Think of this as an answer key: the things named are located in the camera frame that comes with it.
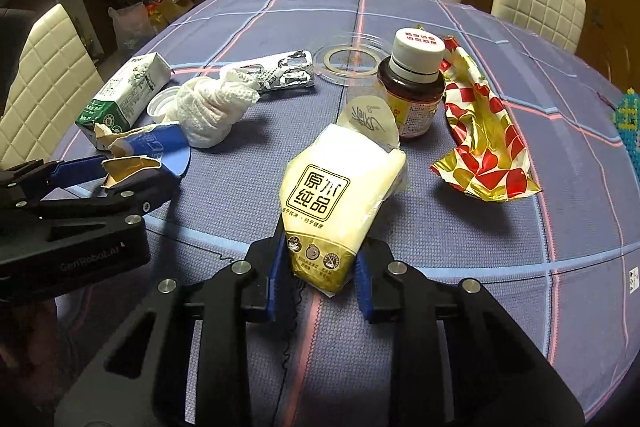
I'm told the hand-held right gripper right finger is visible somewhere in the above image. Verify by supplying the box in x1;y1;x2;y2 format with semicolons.
350;236;586;427

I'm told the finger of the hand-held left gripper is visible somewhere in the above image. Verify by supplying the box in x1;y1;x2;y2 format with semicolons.
0;155;111;210
20;164;183;235

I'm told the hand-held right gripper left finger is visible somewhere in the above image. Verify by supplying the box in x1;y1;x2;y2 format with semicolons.
54;227;301;427

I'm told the torn blue paper carton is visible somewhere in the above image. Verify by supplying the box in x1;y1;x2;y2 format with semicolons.
94;121;192;202

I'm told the white plastic cap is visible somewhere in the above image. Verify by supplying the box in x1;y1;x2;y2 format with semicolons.
148;88;180;124

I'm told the yellow tissue packet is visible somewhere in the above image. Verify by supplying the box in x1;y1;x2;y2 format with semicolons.
278;123;407;299

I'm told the clear round plastic lid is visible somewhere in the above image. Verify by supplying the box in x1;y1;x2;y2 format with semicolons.
306;33;396;84

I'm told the person's left forearm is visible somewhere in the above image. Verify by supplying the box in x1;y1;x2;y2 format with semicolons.
0;299;66;410

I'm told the green white milk carton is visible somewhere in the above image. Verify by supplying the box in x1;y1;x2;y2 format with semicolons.
75;53;173;151

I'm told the crumpled white paper towel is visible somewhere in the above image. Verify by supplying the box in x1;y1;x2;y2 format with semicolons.
172;68;261;149

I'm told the translucent plastic bag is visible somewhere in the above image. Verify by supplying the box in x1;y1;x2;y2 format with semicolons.
108;2;156;52

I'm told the round foil seal lid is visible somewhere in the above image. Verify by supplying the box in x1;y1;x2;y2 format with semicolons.
336;96;401;148

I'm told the pile of cardboard boxes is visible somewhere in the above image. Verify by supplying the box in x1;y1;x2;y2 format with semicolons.
147;0;197;24

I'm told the red gold foil wrapper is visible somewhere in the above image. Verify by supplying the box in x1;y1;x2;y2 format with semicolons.
430;35;545;204

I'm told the brown bottle with white cap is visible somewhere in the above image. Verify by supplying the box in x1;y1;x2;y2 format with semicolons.
377;28;447;140

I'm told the colourful beaded box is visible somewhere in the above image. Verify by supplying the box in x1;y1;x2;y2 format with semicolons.
617;89;640;180

